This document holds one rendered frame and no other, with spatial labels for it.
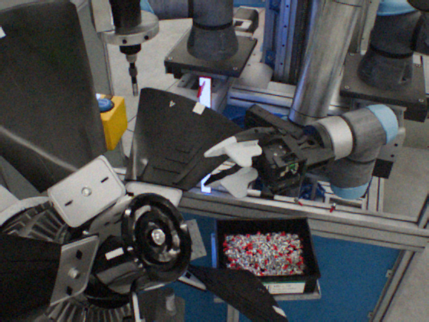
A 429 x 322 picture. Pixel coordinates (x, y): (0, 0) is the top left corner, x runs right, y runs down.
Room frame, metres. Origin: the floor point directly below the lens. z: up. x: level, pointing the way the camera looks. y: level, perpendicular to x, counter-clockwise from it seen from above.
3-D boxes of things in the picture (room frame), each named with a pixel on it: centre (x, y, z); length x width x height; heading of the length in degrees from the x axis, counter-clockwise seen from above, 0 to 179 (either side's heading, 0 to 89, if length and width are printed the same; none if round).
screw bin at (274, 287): (0.64, -0.12, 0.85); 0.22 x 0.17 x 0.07; 91
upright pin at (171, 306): (0.44, 0.07, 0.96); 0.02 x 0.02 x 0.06
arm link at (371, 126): (0.66, -0.28, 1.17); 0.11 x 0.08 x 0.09; 114
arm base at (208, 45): (1.24, 0.00, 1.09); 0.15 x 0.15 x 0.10
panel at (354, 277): (0.81, -0.09, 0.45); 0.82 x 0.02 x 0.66; 77
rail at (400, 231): (0.81, -0.09, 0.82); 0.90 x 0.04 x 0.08; 77
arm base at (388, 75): (1.09, -0.47, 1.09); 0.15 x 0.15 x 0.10
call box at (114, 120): (0.90, 0.30, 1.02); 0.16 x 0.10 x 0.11; 77
